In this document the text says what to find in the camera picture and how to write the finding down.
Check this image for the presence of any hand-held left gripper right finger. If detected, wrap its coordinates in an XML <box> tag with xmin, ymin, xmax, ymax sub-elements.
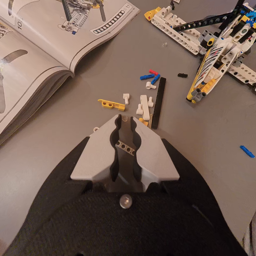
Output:
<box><xmin>130</xmin><ymin>116</ymin><xmax>180</xmax><ymax>191</ymax></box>

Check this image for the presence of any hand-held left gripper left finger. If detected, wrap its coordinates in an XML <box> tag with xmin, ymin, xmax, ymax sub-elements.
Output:
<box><xmin>70</xmin><ymin>114</ymin><xmax>122</xmax><ymax>182</ymax></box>

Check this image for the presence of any grey lego beam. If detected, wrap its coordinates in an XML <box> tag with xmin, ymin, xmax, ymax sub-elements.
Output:
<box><xmin>117</xmin><ymin>141</ymin><xmax>137</xmax><ymax>156</ymax></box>

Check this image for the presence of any short white lego beam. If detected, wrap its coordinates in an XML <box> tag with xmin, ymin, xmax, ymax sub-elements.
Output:
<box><xmin>140</xmin><ymin>95</ymin><xmax>150</xmax><ymax>121</ymax></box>

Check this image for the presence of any yellow lego panel piece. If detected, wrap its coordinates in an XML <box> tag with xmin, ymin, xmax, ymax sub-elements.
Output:
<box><xmin>98</xmin><ymin>99</ymin><xmax>125</xmax><ymax>111</ymax></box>

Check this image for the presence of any long black lego beam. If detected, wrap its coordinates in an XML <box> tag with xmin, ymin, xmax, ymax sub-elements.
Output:
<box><xmin>151</xmin><ymin>77</ymin><xmax>167</xmax><ymax>129</ymax></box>

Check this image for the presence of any lego helicopter model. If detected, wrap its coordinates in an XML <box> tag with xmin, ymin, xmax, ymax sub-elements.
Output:
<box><xmin>144</xmin><ymin>0</ymin><xmax>256</xmax><ymax>104</ymax></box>

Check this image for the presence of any open lego instruction booklet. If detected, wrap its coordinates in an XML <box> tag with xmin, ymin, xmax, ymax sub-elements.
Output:
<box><xmin>0</xmin><ymin>0</ymin><xmax>141</xmax><ymax>144</ymax></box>

